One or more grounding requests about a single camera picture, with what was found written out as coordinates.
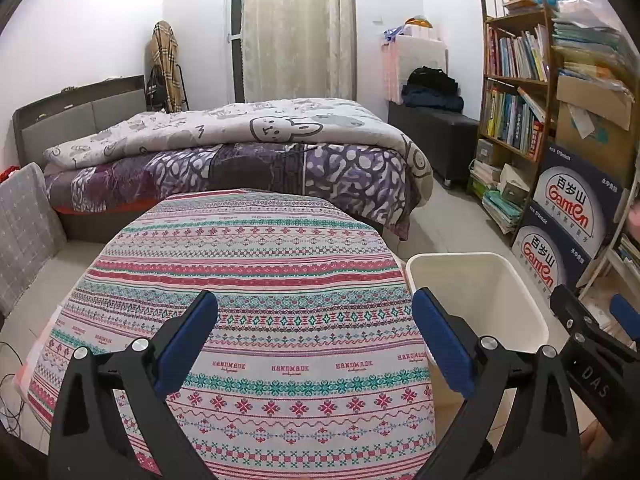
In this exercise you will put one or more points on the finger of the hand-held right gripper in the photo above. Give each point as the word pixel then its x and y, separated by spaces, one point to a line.
pixel 627 317
pixel 575 310

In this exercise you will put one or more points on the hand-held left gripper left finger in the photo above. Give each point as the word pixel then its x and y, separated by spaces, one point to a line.
pixel 187 340

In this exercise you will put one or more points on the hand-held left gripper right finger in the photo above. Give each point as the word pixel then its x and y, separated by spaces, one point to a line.
pixel 445 345

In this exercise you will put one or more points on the white plastic trash bin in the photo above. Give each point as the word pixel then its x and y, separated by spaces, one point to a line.
pixel 475 285

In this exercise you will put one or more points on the white shelf unit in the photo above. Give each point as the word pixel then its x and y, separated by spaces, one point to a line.
pixel 620 260

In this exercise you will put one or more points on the striped patterned tablecloth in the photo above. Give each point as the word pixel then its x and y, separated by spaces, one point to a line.
pixel 280 285

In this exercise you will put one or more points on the pile of flat books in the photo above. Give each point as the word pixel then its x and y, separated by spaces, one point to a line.
pixel 500 210

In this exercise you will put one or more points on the small beige box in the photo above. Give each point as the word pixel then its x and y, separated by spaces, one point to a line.
pixel 515 185

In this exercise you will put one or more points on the brown cardboard box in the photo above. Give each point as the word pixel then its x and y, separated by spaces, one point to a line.
pixel 585 135

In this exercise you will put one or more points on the small grey box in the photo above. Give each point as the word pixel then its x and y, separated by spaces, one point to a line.
pixel 484 152

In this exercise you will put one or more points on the grey checked cushion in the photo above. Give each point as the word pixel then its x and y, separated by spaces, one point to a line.
pixel 27 230

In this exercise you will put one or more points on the row of thick colourful books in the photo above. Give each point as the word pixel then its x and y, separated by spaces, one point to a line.
pixel 510 120

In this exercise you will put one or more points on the purple patterned blanket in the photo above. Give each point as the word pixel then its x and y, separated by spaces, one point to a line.
pixel 340 170

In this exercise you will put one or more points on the black storage bench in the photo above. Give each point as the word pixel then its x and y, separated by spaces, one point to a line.
pixel 435 140

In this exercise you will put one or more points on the cartoon print white blanket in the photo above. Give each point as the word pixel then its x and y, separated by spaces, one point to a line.
pixel 200 125

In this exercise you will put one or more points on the dark blue folded clothes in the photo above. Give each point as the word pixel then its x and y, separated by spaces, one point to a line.
pixel 432 100

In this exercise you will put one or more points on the grey upholstered bed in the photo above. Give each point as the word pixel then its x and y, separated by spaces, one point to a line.
pixel 65 125

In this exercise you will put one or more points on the black coat rack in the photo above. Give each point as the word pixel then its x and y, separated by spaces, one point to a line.
pixel 182 90

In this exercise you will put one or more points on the black hanging bag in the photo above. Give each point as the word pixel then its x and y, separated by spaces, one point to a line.
pixel 156 91

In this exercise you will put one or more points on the wooden bookshelf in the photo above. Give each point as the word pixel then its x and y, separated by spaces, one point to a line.
pixel 550 60

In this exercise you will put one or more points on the row of thin colourful books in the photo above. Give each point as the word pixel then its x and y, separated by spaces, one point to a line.
pixel 515 55

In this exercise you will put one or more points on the plaid beige scarf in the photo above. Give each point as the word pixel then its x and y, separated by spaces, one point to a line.
pixel 164 55

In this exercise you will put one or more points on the white covered cabinet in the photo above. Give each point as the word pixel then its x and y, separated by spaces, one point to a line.
pixel 415 60

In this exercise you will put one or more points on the yellow round item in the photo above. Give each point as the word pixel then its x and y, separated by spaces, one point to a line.
pixel 418 22

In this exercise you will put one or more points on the cream lace curtain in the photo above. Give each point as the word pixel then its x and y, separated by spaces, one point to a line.
pixel 300 30

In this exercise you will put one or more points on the window frame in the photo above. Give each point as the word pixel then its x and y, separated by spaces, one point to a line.
pixel 233 35

